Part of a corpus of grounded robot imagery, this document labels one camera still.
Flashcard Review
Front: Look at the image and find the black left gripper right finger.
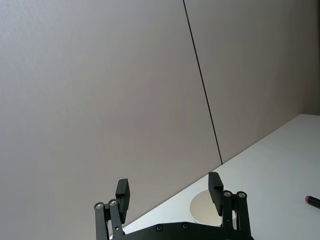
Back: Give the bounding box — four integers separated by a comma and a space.
208, 171, 252, 236

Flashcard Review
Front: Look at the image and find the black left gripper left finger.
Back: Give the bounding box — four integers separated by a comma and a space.
93, 178, 131, 240

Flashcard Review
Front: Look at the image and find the white paper cup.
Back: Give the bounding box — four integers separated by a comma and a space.
189, 187, 239, 228

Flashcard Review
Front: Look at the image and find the black marker with red end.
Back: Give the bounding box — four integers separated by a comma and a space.
304, 194, 320, 209

